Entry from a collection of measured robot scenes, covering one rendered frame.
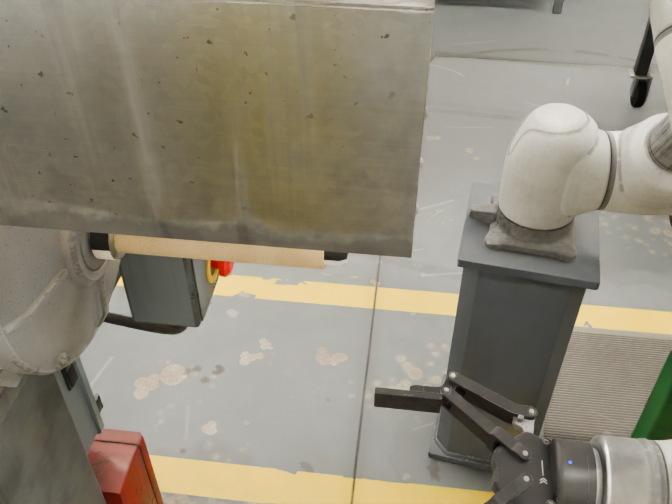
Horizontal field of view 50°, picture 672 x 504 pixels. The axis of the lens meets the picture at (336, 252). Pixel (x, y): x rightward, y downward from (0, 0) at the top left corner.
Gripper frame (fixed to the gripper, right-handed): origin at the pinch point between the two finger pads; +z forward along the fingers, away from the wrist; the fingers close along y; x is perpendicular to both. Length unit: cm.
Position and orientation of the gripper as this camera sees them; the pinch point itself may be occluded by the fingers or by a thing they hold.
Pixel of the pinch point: (379, 458)
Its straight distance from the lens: 74.2
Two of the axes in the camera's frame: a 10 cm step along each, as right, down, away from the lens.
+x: -0.2, -6.4, -7.7
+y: 1.2, -7.6, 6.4
